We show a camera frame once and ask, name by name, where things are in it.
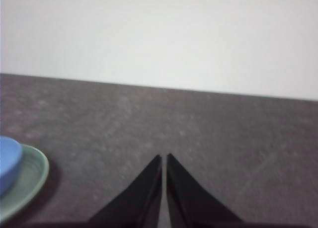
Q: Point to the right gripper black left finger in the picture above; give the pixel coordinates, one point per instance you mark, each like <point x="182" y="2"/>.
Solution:
<point x="139" y="203"/>

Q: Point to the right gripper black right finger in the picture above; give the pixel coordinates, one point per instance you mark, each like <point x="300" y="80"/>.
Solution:
<point x="188" y="203"/>

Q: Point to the green plate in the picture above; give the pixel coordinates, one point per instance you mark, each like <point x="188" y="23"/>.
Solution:
<point x="27" y="183"/>

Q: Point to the blue bowl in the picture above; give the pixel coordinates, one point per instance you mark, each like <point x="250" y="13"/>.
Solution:
<point x="7" y="161"/>

